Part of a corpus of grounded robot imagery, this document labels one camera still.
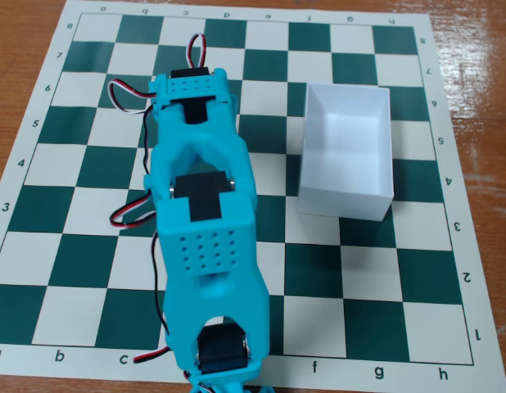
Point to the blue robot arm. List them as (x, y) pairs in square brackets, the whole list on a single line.
[(208, 249)]

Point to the white rectangular box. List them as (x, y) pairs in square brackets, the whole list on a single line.
[(343, 204)]

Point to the green and cream chessboard mat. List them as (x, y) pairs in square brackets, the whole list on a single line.
[(93, 254)]

